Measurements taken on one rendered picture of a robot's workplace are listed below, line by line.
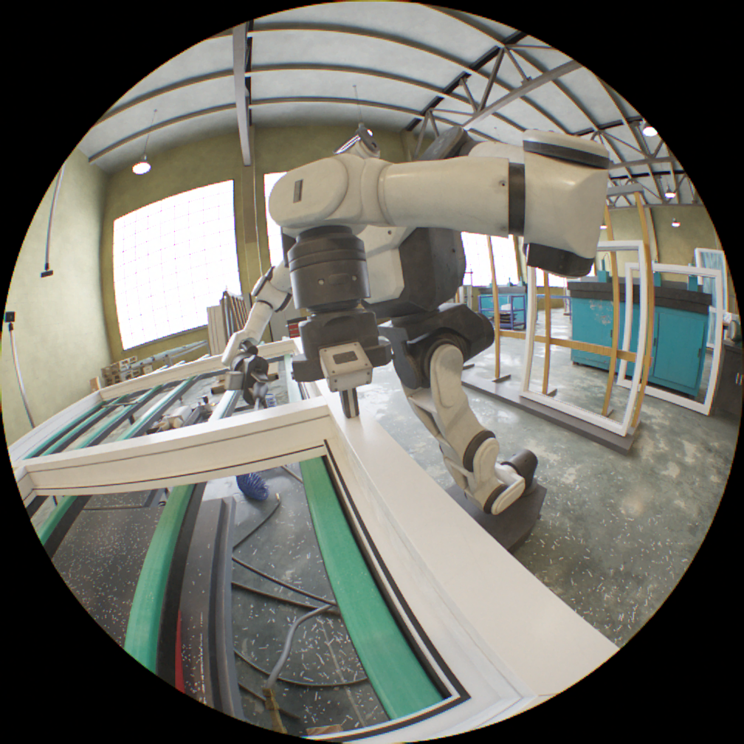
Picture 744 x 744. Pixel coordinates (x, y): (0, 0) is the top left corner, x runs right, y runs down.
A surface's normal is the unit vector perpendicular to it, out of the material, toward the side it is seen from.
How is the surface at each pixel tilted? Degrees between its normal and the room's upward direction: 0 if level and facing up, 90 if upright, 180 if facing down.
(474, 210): 129
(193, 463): 90
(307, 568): 0
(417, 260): 103
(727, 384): 90
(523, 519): 0
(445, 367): 90
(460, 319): 90
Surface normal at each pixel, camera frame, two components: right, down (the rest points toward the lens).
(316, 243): -0.04, 0.28
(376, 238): -0.64, 0.47
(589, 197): 0.26, 0.71
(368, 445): -0.13, -0.95
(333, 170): -0.53, 0.30
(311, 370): 0.35, 0.22
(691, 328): -0.93, 0.22
